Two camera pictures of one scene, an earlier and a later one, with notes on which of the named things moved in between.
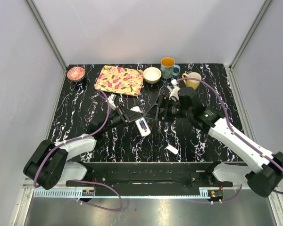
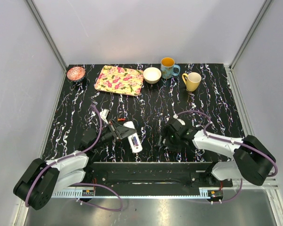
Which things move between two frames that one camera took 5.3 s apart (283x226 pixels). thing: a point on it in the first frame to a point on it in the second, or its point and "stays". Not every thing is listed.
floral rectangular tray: (120, 80) stays
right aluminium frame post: (265, 8) stays
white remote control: (142, 123) to (134, 139)
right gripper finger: (153, 113) to (159, 143)
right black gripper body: (172, 109) to (171, 141)
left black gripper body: (121, 117) to (109, 134)
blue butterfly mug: (167, 66) stays
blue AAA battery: (143, 125) to (134, 141)
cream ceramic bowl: (152, 75) stays
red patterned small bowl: (76, 73) stays
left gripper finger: (134, 117) to (128, 133)
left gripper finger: (132, 113) to (120, 129)
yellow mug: (194, 83) stays
